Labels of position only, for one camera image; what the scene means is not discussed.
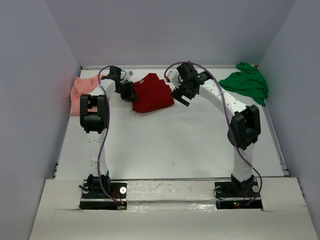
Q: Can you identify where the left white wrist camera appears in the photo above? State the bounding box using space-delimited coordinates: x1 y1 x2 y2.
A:
120 70 134 83

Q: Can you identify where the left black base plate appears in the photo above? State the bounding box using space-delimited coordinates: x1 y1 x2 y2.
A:
79 180 128 211

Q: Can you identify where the red t shirt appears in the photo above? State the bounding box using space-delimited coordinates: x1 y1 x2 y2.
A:
132 73 175 114

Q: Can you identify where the pink t shirt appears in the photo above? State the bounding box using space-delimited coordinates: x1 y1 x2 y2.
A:
69 75 99 117

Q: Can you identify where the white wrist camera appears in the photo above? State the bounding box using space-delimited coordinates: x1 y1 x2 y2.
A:
120 70 134 83
164 70 180 87

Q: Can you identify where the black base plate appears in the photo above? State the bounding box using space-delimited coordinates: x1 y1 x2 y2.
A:
212 181 263 210
79 180 128 211

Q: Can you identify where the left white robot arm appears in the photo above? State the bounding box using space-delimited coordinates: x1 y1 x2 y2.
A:
79 65 136 202

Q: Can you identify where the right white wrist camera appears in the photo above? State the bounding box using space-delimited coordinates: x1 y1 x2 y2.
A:
164 70 180 87

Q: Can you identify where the green t shirt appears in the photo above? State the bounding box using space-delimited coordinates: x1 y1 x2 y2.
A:
219 62 269 106

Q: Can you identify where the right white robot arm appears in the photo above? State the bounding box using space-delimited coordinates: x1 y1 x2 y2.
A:
164 61 262 200

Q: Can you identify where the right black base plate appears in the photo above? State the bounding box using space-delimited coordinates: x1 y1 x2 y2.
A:
212 181 263 210

